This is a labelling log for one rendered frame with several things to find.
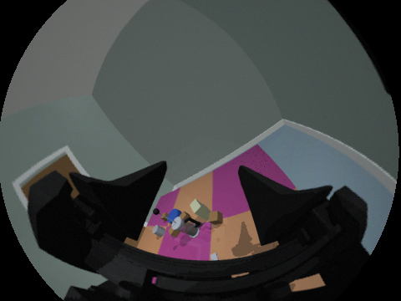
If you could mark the grey flat bar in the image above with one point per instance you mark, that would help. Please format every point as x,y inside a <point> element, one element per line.
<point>214,257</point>

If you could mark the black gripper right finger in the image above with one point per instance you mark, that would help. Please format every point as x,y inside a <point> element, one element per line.
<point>274,207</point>

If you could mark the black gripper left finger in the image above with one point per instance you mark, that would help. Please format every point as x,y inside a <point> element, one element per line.
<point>126,200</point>

